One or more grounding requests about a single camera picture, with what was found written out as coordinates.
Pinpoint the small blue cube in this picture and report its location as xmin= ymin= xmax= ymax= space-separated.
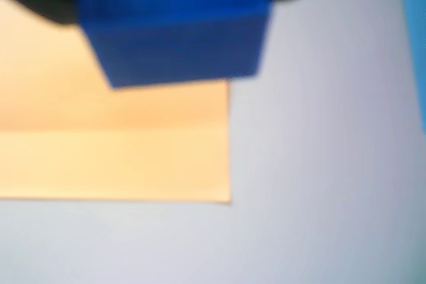
xmin=75 ymin=0 xmax=274 ymax=89

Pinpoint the light blue paper square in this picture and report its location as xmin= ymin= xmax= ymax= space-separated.
xmin=397 ymin=0 xmax=426 ymax=134

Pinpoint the orange paper square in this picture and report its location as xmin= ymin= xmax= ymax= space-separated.
xmin=0 ymin=0 xmax=233 ymax=206

